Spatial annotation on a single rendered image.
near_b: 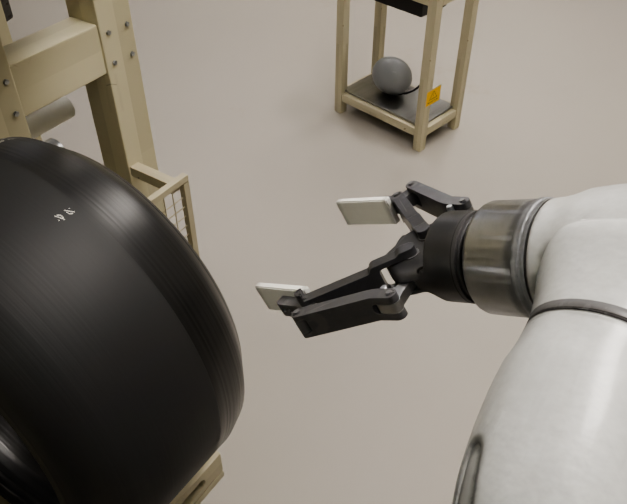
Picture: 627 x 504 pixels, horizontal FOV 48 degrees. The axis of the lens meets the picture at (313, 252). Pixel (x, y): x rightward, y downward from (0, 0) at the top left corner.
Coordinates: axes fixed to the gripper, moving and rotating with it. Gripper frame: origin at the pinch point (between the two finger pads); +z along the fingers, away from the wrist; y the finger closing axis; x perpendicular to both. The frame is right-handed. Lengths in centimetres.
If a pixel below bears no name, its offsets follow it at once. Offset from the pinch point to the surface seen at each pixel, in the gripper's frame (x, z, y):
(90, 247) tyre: 6.2, 28.8, -7.8
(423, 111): -90, 165, 217
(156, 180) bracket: -14, 104, 43
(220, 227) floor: -79, 208, 110
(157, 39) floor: -15, 357, 231
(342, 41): -49, 205, 228
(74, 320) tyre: 1.7, 25.7, -15.5
